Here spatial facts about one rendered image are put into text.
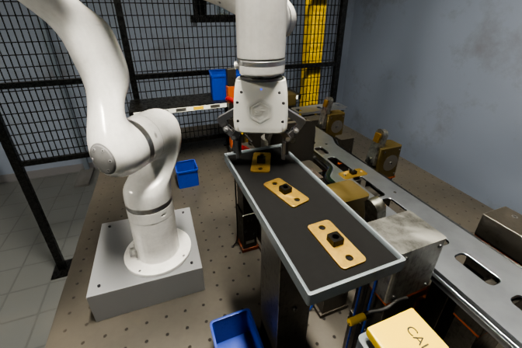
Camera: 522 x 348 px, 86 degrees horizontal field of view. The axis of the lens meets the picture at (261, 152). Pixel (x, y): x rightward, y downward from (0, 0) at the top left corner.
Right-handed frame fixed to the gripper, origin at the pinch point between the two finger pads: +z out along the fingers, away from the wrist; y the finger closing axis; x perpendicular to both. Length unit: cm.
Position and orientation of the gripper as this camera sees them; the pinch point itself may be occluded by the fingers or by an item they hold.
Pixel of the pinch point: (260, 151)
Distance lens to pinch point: 57.0
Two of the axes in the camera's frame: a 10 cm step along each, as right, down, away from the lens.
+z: 0.0, 9.0, 4.5
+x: 0.6, -4.4, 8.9
